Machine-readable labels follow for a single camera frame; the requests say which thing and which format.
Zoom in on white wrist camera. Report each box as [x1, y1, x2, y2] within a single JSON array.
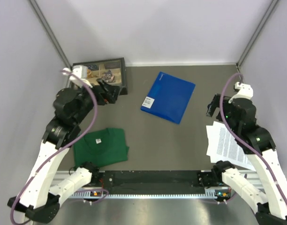
[[61, 65, 93, 88], [228, 82, 254, 103]]

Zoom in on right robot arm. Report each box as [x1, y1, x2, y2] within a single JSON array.
[[206, 94, 287, 225]]

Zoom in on printed white paper sheets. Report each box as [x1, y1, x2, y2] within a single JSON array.
[[206, 121, 255, 171]]

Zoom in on gold bracelet in box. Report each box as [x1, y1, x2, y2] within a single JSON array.
[[86, 69, 99, 79]]

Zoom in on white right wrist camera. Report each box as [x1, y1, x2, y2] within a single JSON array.
[[228, 82, 254, 103]]

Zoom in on blue file folder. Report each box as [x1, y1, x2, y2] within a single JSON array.
[[140, 72, 196, 124]]

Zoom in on green folded t-shirt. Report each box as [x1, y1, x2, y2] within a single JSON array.
[[73, 128, 129, 167]]

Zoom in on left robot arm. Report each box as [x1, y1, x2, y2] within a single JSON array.
[[7, 79, 121, 224]]

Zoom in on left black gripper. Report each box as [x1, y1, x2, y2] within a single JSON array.
[[75, 77, 122, 123]]

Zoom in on black compartment display box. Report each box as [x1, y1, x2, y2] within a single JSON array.
[[70, 58, 128, 95]]

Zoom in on grey slotted cable duct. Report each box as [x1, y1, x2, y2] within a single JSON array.
[[70, 189, 231, 200]]

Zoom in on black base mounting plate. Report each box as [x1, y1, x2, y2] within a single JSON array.
[[87, 170, 228, 195]]

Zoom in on aluminium frame rail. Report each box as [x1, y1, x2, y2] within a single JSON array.
[[52, 170, 263, 189]]

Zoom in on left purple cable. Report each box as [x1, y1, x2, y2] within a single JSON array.
[[11, 69, 99, 225]]

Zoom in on colourful jewellery in box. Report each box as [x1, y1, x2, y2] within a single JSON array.
[[101, 70, 115, 83]]

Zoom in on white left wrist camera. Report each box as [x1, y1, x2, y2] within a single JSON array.
[[61, 65, 93, 88]]

